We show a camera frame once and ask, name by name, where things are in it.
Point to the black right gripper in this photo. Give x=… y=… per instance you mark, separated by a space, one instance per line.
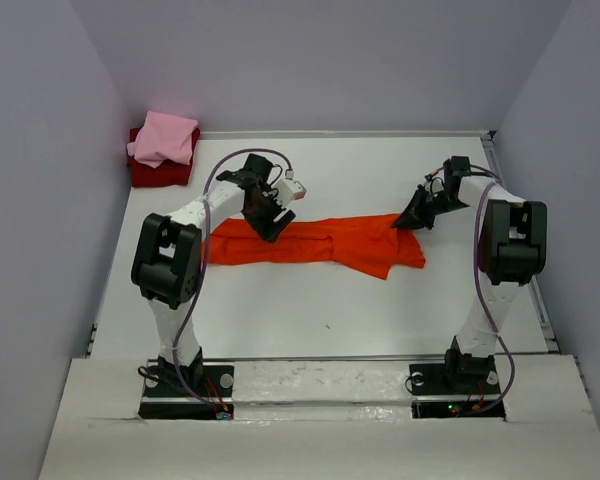
x=414 y=216

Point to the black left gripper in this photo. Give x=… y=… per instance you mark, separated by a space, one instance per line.
x=267 y=230

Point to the orange t shirt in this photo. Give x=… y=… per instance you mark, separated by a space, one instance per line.
x=366 y=244

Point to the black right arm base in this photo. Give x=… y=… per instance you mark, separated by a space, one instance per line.
x=435 y=397

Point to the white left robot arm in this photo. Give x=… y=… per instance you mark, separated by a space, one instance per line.
x=174 y=251

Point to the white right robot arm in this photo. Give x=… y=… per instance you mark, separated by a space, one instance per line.
x=508 y=249

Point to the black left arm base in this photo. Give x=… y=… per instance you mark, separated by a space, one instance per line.
x=164 y=398

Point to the dark red folded t shirt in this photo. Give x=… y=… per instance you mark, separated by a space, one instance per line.
x=168 y=173

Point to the pink folded t shirt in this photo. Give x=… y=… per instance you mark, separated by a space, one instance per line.
x=163 y=137

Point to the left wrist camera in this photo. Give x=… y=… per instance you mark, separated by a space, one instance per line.
x=287 y=190

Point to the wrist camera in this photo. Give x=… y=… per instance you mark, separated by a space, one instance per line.
x=287 y=190
x=434 y=183

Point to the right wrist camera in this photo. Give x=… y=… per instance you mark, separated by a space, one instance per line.
x=434 y=183

